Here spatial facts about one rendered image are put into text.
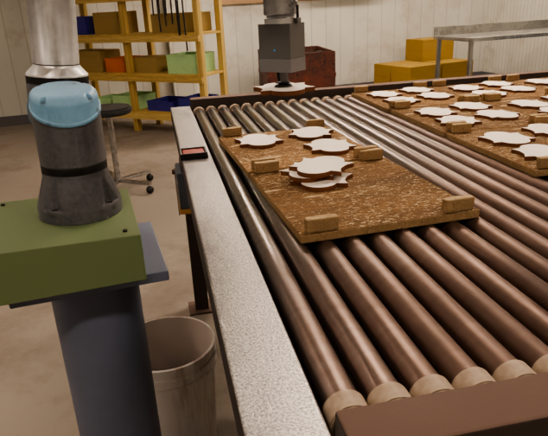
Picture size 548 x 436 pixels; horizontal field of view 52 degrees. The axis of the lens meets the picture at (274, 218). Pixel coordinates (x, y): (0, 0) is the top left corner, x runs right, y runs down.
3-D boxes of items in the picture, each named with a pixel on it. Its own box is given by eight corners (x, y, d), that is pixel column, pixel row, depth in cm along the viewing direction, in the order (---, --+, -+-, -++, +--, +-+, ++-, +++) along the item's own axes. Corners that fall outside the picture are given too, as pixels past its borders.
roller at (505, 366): (515, 430, 60) (520, 392, 58) (240, 113, 239) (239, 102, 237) (556, 421, 61) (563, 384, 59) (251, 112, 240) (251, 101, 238)
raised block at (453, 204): (446, 214, 103) (447, 200, 102) (440, 211, 105) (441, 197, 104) (474, 210, 104) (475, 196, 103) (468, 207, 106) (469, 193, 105)
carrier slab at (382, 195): (301, 244, 97) (301, 235, 97) (249, 179, 134) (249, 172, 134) (479, 217, 105) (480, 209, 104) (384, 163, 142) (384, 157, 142)
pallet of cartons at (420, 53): (442, 84, 866) (445, 35, 840) (483, 92, 779) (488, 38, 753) (364, 92, 829) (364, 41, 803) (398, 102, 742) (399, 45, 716)
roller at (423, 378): (429, 447, 58) (431, 409, 57) (217, 116, 237) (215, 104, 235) (472, 439, 59) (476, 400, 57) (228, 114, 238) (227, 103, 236)
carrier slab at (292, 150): (248, 178, 135) (247, 171, 135) (219, 142, 172) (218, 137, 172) (381, 162, 143) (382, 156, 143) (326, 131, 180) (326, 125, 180)
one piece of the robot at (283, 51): (312, 3, 125) (314, 78, 131) (279, 5, 130) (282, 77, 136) (289, 5, 118) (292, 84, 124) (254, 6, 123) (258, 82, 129)
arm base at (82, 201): (41, 231, 97) (31, 176, 93) (36, 204, 110) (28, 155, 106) (129, 217, 103) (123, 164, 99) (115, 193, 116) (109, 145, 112)
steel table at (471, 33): (597, 101, 683) (610, 18, 649) (464, 118, 630) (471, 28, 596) (554, 93, 745) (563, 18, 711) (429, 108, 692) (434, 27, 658)
